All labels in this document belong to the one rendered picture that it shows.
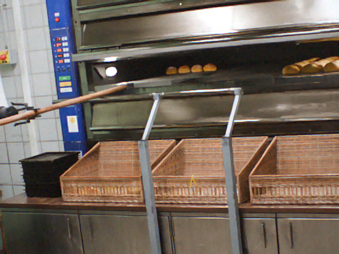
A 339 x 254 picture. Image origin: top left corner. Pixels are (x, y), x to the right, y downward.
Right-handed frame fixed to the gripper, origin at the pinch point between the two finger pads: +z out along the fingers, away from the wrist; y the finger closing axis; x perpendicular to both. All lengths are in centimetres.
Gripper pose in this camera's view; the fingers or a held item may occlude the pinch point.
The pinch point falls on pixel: (34, 112)
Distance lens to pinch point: 380.3
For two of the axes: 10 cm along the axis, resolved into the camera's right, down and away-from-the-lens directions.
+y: 1.1, 9.9, 1.3
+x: -4.6, 1.7, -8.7
